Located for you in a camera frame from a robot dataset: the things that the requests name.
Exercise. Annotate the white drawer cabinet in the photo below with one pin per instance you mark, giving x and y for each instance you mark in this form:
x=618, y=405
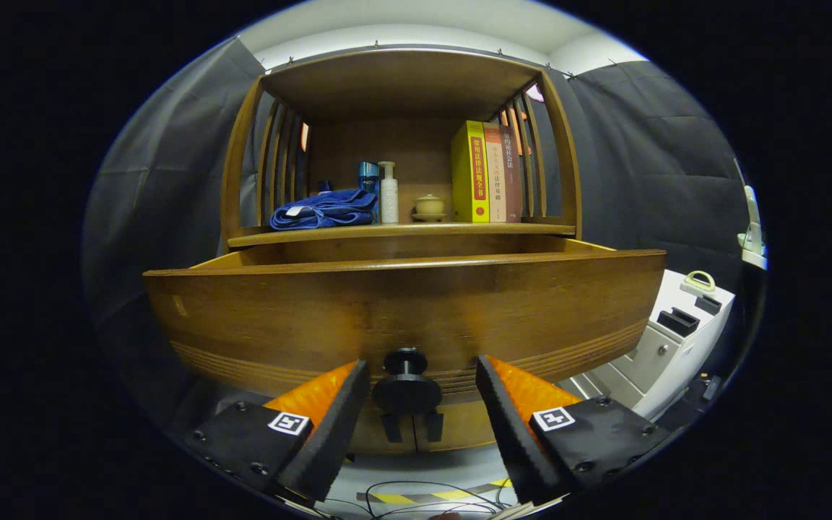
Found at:
x=683, y=354

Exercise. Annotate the wooden drawer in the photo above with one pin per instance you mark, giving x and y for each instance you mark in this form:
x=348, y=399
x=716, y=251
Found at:
x=401, y=303

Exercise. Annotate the white stand device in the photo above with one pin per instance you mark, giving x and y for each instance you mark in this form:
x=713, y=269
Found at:
x=753, y=238

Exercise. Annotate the black backdrop cloth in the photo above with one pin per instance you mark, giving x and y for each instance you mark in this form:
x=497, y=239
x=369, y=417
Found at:
x=163, y=180

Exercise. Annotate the black round drawer knob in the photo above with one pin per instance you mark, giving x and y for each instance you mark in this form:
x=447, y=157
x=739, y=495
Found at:
x=406, y=393

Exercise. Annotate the black block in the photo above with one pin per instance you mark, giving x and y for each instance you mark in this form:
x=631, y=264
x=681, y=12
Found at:
x=708, y=304
x=678, y=323

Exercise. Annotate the yellow book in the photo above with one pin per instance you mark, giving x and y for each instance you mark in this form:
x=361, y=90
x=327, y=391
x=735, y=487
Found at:
x=468, y=173

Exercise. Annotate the blue folded towel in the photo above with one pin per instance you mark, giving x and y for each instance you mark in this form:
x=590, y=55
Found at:
x=329, y=209

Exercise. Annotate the yellow black floor tape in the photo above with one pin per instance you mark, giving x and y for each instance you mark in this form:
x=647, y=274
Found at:
x=452, y=495

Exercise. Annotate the brown book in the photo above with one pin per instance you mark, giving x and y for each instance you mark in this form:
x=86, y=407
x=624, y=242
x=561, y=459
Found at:
x=512, y=173

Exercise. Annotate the wooden cabinet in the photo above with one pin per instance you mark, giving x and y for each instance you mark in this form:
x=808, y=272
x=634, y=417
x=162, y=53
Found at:
x=387, y=87

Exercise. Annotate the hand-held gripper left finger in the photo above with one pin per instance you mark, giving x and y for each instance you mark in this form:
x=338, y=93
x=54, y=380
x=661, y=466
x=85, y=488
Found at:
x=329, y=440

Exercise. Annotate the beige lidded teacup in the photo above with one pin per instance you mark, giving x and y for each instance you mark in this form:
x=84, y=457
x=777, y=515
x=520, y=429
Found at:
x=429, y=206

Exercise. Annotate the wooden cabinet door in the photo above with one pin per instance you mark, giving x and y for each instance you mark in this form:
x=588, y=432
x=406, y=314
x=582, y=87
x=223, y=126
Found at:
x=373, y=444
x=463, y=433

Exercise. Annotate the wooden countertop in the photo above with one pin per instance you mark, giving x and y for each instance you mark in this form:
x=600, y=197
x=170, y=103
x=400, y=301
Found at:
x=401, y=230

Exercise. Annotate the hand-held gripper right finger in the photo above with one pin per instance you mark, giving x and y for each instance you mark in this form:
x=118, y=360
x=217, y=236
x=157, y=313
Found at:
x=517, y=440

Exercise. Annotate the white pump bottle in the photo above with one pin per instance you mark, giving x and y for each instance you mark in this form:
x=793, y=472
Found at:
x=389, y=198

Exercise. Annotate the small dark bottle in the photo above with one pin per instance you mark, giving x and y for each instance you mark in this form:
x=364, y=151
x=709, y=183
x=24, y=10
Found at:
x=324, y=186

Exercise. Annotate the blue bottle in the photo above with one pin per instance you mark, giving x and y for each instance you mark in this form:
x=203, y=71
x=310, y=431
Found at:
x=368, y=177

